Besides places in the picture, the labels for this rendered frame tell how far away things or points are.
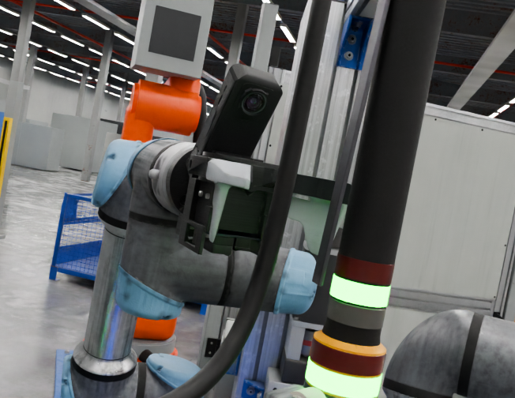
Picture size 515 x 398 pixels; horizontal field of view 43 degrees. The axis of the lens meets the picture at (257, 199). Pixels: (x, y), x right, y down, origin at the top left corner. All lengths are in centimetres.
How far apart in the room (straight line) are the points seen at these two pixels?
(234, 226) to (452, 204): 204
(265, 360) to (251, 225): 91
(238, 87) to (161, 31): 386
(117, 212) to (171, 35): 338
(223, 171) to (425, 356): 56
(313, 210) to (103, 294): 69
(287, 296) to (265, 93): 27
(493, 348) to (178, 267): 44
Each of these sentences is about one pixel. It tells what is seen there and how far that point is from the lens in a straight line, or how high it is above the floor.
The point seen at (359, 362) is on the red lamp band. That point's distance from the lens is 38.
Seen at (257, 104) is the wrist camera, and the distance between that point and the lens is 55.
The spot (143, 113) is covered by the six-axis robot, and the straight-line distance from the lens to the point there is 445.
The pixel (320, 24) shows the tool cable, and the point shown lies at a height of 174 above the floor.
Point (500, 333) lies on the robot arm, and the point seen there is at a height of 151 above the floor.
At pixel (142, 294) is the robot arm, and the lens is 70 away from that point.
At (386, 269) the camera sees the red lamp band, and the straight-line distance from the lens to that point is 38.
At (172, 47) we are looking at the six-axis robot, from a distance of 440.
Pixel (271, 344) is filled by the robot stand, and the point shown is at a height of 130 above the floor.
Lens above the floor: 167
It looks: 3 degrees down
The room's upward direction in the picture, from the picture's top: 10 degrees clockwise
